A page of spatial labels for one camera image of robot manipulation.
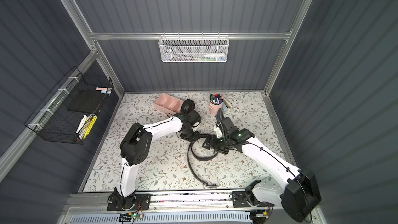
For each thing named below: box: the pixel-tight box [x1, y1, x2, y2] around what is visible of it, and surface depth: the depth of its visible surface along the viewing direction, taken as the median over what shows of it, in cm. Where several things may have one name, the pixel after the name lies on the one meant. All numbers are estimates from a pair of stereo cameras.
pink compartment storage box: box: [153, 92, 184, 114], surface depth 114 cm
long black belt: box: [180, 99, 196, 115], surface depth 98 cm
